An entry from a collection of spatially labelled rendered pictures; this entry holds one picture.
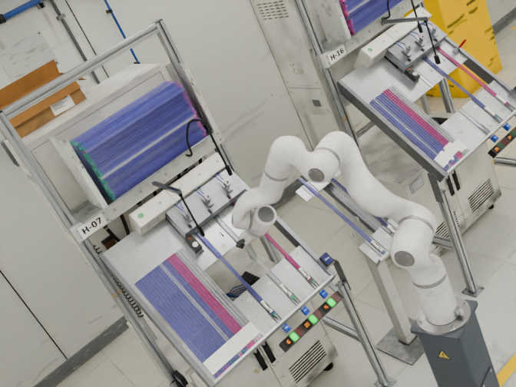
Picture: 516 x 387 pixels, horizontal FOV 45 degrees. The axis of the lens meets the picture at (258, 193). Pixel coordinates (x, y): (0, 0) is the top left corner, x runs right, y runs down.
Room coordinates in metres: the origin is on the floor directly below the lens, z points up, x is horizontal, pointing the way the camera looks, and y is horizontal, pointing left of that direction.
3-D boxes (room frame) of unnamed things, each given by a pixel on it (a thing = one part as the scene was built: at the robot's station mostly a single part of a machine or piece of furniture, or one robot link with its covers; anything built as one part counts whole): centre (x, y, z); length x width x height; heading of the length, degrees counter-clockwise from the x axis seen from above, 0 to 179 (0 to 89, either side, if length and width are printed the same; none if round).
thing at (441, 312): (1.70, -0.40, 0.79); 0.19 x 0.19 x 0.18
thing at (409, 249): (1.67, -0.38, 1.00); 0.19 x 0.12 x 0.24; 140
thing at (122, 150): (2.52, 0.34, 1.52); 0.51 x 0.13 x 0.27; 116
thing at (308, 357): (2.60, 0.44, 0.31); 0.70 x 0.65 x 0.62; 116
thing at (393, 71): (3.07, -0.96, 0.65); 1.01 x 0.73 x 1.29; 26
